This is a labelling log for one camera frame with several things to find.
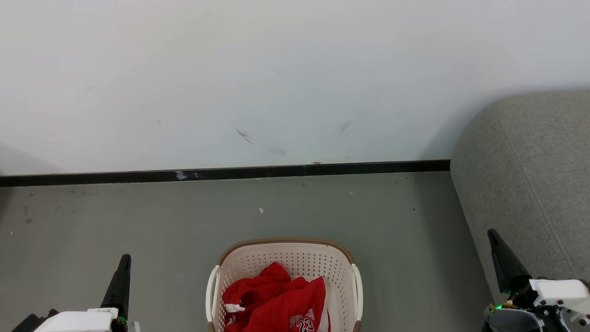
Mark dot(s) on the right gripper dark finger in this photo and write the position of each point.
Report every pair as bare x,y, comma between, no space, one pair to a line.
506,265

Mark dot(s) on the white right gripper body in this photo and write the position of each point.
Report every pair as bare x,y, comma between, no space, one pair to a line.
553,295

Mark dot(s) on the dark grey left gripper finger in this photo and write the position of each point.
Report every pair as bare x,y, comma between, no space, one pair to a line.
118,286

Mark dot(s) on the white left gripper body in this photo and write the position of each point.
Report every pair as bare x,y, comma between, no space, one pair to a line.
78,322

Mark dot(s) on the red basketball jersey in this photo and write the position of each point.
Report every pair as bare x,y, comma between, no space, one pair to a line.
276,299

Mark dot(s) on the grey fabric sofa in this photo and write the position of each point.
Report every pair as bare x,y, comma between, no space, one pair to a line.
530,161

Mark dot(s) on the black baseboard strip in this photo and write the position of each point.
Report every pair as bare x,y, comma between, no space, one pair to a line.
138,176
378,167

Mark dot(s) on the white perforated laundry basket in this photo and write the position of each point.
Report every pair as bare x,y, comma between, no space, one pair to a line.
295,258

